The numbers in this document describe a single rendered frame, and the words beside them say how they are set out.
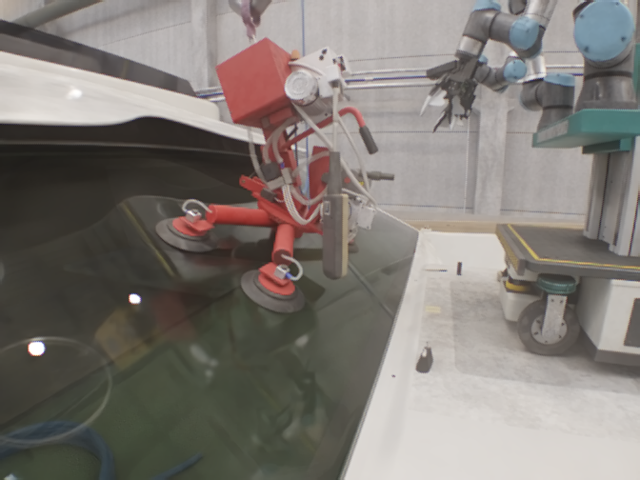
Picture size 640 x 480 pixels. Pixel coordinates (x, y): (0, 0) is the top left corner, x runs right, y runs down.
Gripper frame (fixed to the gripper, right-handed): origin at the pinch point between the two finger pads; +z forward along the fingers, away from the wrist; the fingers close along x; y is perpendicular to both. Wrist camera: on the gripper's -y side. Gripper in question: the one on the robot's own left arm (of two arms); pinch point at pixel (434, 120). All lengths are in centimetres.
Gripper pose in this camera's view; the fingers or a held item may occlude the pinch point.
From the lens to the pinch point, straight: 115.6
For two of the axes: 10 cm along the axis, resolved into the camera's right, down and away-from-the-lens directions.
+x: 8.0, -0.7, 5.9
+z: -2.9, 8.3, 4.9
